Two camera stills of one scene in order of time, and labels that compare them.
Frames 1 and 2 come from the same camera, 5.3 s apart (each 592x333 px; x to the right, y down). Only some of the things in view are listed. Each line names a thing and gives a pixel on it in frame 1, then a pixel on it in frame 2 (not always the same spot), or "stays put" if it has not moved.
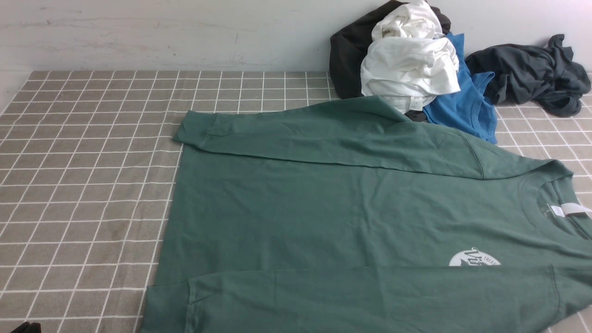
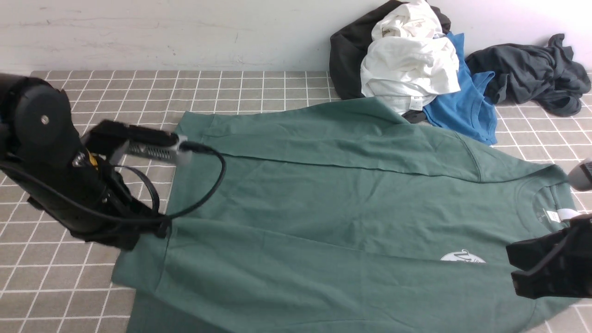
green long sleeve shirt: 355,215 stays put
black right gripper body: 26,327 to 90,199
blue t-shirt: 472,109 stays put
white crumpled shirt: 410,62 stays put
